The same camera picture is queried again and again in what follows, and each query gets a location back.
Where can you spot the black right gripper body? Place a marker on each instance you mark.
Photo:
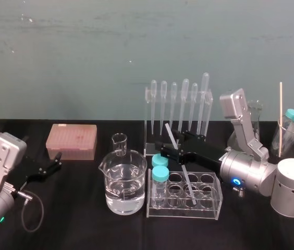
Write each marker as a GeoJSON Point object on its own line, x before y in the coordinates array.
{"type": "Point", "coordinates": [201, 155]}

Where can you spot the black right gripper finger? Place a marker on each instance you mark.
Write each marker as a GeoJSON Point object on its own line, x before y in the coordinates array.
{"type": "Point", "coordinates": [191, 136]}
{"type": "Point", "coordinates": [169, 152]}

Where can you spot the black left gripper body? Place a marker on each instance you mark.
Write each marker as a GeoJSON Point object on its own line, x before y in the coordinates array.
{"type": "Point", "coordinates": [22, 172]}

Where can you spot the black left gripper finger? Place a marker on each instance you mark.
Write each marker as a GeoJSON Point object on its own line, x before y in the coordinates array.
{"type": "Point", "coordinates": [26, 142]}
{"type": "Point", "coordinates": [48, 169]}

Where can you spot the clear glass stirring rod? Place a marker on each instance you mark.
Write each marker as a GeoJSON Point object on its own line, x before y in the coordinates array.
{"type": "Point", "coordinates": [171, 138]}

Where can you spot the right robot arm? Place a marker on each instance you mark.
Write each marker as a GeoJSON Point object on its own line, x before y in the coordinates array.
{"type": "Point", "coordinates": [290, 187]}

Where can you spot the clear vial with teal cap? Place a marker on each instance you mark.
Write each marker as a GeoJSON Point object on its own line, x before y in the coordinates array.
{"type": "Point", "coordinates": [160, 159]}
{"type": "Point", "coordinates": [160, 175]}

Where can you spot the clear acrylic pipette stand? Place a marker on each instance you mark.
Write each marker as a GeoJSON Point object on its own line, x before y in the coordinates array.
{"type": "Point", "coordinates": [149, 149]}

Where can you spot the pink pipette tip box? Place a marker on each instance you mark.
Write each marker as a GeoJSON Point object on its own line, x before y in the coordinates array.
{"type": "Point", "coordinates": [71, 142]}

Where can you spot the long clear plastic transfer pipette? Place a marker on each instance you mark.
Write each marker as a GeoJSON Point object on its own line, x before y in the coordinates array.
{"type": "Point", "coordinates": [203, 99]}

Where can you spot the small empty glass beaker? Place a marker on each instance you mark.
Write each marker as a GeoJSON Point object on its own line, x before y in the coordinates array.
{"type": "Point", "coordinates": [120, 144]}

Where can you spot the clear acrylic tube rack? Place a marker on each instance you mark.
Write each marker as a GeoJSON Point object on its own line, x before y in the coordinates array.
{"type": "Point", "coordinates": [204, 205]}

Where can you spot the large glass beaker with water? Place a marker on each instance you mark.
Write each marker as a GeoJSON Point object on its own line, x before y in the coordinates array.
{"type": "Point", "coordinates": [123, 187]}

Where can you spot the black table cloth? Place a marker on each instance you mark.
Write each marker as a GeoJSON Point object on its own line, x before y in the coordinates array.
{"type": "Point", "coordinates": [79, 229]}

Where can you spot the clear glass conical flask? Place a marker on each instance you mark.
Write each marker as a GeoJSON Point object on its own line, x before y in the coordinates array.
{"type": "Point", "coordinates": [256, 114]}

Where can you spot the glass beaker holding tubes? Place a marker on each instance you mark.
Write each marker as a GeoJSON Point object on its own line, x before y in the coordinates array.
{"type": "Point", "coordinates": [293, 142]}

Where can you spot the thin wooden stick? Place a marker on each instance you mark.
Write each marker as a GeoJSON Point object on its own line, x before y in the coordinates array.
{"type": "Point", "coordinates": [280, 104]}

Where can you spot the plastic tube with teal cap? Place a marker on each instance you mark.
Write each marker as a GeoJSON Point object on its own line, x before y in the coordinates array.
{"type": "Point", "coordinates": [293, 115]}

